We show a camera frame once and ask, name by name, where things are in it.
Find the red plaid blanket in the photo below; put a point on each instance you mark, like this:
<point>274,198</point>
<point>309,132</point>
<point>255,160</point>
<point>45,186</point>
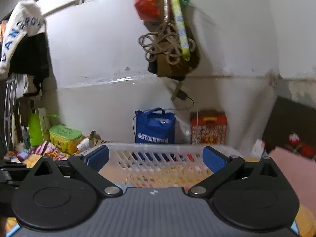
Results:
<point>300,145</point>

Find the red patterned gift box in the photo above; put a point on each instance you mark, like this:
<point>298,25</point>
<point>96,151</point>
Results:
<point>209,130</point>

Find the clear plastic lattice basket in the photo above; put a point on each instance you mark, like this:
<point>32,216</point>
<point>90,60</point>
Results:
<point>158,149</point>

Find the green gift bag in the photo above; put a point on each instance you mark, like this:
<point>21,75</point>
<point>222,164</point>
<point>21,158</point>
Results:
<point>37,128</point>

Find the blue fabric tote bag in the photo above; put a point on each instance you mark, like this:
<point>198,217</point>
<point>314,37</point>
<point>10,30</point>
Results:
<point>154,127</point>

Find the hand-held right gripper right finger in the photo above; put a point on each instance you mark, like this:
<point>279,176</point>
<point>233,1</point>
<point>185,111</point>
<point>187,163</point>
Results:
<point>213,160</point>

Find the dark headboard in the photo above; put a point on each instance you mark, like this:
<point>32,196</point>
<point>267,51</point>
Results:
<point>288,118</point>

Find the red hanging carton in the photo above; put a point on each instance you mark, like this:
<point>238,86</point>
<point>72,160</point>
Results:
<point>149,3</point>

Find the yellow-green tin box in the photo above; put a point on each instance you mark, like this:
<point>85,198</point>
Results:
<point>65,137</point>

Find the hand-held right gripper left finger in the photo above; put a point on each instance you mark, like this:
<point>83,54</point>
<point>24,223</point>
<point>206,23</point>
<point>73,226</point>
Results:
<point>98,157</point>

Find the black hanging garment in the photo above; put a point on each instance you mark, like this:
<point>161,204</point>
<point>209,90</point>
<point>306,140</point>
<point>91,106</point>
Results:
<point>32,56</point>

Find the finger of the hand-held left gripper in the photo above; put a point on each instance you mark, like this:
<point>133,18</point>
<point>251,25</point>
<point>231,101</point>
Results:
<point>9,165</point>

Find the pink cushion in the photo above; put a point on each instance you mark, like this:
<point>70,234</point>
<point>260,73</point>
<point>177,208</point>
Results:
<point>298,175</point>

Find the orange and pink bag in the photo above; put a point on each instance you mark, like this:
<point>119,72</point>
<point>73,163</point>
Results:
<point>305,223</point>

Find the white printed garment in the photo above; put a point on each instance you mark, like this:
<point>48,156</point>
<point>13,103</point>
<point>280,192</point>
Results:
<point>22,22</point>

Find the pile of colourful snack packets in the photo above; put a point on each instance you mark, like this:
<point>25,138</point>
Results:
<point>47,150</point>

